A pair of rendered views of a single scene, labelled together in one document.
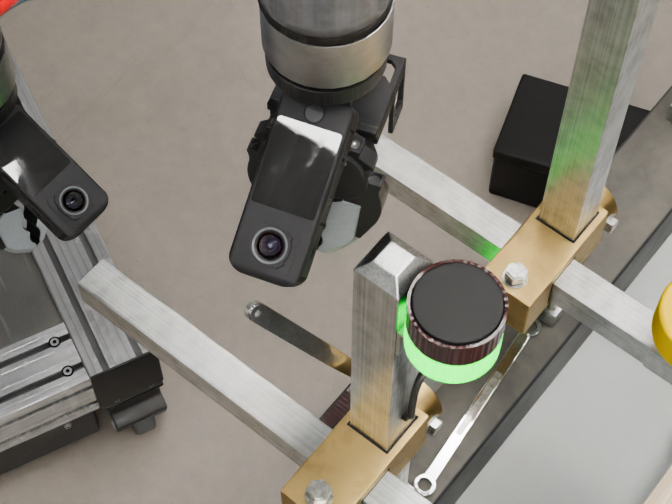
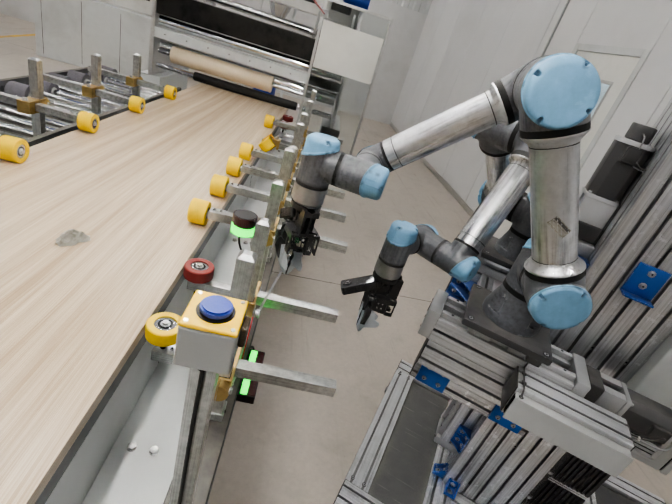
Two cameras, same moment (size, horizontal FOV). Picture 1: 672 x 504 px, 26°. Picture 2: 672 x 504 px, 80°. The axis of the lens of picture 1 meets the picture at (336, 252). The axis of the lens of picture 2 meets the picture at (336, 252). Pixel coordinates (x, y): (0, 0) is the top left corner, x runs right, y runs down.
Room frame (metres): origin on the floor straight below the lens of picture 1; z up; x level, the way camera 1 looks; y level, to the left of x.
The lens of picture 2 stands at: (1.18, -0.56, 1.56)
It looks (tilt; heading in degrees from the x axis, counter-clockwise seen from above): 28 degrees down; 133
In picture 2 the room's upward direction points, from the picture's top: 18 degrees clockwise
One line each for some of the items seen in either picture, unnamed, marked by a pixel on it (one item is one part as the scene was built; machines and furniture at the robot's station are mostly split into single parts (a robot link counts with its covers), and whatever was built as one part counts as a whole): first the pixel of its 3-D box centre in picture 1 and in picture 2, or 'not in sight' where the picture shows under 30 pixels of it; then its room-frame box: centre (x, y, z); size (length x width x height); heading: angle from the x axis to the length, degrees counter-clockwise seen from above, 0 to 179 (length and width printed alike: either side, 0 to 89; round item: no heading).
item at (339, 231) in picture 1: (351, 199); (285, 262); (0.52, -0.01, 1.04); 0.06 x 0.03 x 0.09; 161
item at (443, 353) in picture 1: (456, 312); (244, 218); (0.40, -0.07, 1.10); 0.06 x 0.06 x 0.02
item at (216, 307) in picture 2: not in sight; (216, 309); (0.83, -0.35, 1.22); 0.04 x 0.04 x 0.02
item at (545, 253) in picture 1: (548, 249); (224, 370); (0.61, -0.18, 0.82); 0.14 x 0.06 x 0.05; 141
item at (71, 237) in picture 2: not in sight; (70, 235); (0.11, -0.39, 0.91); 0.09 x 0.07 x 0.02; 117
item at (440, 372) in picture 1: (453, 331); (243, 227); (0.40, -0.07, 1.08); 0.06 x 0.06 x 0.02
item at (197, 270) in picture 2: not in sight; (197, 281); (0.31, -0.12, 0.85); 0.08 x 0.08 x 0.11
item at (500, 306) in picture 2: not in sight; (518, 303); (0.90, 0.47, 1.09); 0.15 x 0.15 x 0.10
